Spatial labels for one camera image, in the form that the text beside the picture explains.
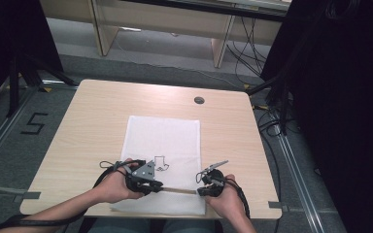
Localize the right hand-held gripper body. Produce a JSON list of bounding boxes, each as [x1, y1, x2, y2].
[[197, 159, 230, 199]]

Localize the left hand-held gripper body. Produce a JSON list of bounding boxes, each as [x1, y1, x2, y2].
[[124, 159, 165, 196]]

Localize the white cloth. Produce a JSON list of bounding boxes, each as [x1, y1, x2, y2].
[[110, 115, 208, 217]]

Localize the person's right hand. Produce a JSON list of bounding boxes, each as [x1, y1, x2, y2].
[[203, 173, 247, 221]]

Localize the person's left hand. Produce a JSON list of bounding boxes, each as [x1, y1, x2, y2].
[[92, 157, 146, 205]]

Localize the person's legs in jeans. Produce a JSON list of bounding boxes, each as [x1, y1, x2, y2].
[[86, 216, 216, 233]]

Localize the grey tape piece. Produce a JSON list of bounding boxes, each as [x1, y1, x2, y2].
[[267, 200, 289, 214], [12, 191, 42, 204]]

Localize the black metal stand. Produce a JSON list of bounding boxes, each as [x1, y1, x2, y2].
[[246, 72, 293, 136], [5, 52, 80, 118]]

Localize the black curtain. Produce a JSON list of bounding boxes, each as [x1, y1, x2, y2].
[[259, 0, 373, 233], [0, 0, 65, 113]]

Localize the light wooden desk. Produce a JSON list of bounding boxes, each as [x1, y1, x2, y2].
[[40, 0, 293, 69]]

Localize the right hand-held gripper cable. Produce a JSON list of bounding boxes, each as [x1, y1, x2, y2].
[[223, 177, 252, 220]]

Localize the black floor cables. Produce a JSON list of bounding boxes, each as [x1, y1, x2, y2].
[[252, 102, 284, 203]]

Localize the aluminium floor rail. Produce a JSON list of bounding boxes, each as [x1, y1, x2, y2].
[[275, 131, 325, 233], [0, 86, 37, 178]]

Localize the black cables under desk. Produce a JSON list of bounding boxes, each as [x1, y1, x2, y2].
[[225, 16, 270, 81]]

